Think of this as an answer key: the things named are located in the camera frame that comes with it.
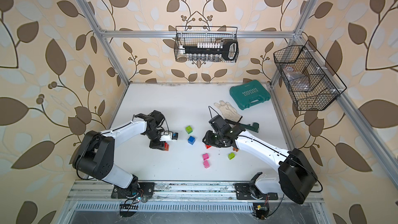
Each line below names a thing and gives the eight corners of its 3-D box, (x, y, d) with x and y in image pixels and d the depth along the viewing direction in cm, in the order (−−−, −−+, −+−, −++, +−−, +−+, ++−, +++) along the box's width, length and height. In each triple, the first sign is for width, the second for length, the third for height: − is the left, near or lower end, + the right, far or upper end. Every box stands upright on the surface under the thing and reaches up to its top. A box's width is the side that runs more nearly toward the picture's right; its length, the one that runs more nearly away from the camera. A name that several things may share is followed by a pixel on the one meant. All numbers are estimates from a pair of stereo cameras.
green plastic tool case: (240, 111, 106) (241, 106, 102) (227, 92, 118) (228, 87, 113) (270, 100, 112) (273, 95, 108) (255, 83, 124) (257, 78, 119)
